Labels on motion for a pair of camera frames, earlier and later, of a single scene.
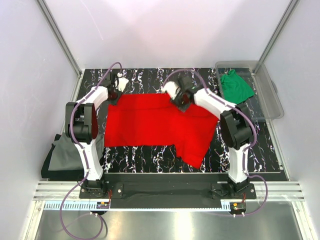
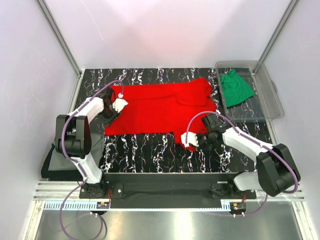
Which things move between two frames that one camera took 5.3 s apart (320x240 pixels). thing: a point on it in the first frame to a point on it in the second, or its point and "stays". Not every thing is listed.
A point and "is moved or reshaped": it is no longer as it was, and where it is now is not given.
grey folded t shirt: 66,156 stays
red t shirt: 153,119 is moved or reshaped
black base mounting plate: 168,190 stays
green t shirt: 235,88 stays
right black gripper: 182,107 to 201,147
